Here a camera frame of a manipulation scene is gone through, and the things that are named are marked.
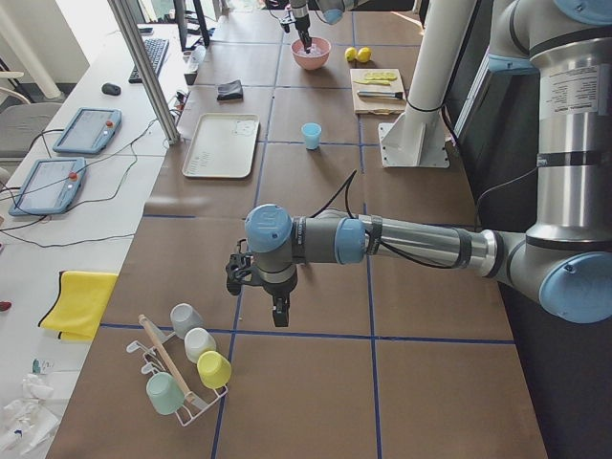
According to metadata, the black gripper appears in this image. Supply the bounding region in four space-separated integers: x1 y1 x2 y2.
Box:
295 16 313 53
272 292 291 327

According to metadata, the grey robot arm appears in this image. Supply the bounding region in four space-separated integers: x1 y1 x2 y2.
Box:
226 1 611 327
289 0 361 54

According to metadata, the pink bowl of ice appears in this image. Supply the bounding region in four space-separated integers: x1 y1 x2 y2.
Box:
291 37 332 71

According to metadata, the yellow cup on rack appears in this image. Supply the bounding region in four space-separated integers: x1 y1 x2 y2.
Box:
197 350 232 389

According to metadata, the white cup on rack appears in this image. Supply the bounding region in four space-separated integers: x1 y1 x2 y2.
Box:
184 327 217 363

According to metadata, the light blue plastic cup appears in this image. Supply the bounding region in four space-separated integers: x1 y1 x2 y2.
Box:
301 122 322 150

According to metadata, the grey cup on rack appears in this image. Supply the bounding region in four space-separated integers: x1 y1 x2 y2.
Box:
170 303 204 339

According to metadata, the mint green cup on rack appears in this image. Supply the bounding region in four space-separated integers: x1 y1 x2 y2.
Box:
146 372 185 415

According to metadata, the whole lemon near bowl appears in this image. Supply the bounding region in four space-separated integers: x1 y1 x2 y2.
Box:
344 47 358 62

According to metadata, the whole lemon far side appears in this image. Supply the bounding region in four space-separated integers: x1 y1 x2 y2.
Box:
355 47 372 63

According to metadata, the lemon slices row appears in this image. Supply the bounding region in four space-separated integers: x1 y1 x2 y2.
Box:
364 72 398 81

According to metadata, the grey folded cloth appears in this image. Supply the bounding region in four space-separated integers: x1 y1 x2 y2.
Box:
216 79 244 101

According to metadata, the yellow plastic knife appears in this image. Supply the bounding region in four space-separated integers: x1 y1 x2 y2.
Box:
352 79 391 86

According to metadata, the wooden cutting board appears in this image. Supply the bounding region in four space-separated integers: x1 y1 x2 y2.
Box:
350 68 406 115

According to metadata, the cream bear tray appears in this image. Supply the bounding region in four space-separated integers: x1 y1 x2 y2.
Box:
182 113 259 179

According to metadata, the black keyboard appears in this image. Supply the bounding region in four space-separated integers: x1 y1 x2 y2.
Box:
128 38 169 84

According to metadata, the yellow folded cloth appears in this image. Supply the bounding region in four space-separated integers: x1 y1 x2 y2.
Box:
38 271 119 341

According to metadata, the black computer mouse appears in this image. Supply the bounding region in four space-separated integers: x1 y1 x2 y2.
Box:
101 82 121 97

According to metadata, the far blue teach pendant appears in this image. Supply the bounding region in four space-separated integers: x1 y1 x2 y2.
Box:
53 107 122 155

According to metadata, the blue teach pendant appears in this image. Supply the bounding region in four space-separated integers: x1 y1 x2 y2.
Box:
9 157 86 216
53 107 122 155

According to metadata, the near blue teach pendant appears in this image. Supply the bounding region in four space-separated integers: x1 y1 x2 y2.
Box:
9 157 86 216

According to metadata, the crumpled white paper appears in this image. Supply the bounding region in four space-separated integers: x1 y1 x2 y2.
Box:
1 374 59 455

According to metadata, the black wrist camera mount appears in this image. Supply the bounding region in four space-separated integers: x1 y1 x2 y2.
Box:
226 238 262 296

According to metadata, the steel handled knife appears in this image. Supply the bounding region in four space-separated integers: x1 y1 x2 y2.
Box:
357 90 404 100

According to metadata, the white wire cup rack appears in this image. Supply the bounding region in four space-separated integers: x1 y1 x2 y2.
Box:
125 333 229 426

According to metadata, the aluminium frame post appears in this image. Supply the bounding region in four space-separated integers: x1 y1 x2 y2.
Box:
108 0 181 145

